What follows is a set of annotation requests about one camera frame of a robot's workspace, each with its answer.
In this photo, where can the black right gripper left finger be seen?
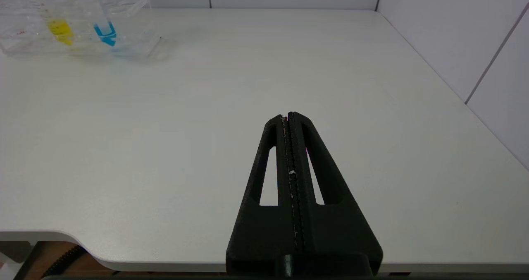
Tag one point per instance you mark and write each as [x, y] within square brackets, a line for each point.
[264, 230]

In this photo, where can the test tube with yellow pigment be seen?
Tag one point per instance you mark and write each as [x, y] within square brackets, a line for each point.
[60, 29]

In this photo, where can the test tube with blue pigment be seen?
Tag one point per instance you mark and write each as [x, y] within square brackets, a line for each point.
[105, 32]

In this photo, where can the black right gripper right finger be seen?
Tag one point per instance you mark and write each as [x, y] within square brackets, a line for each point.
[334, 234]

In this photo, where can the clear acrylic test tube rack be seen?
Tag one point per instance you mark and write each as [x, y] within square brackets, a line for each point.
[132, 32]

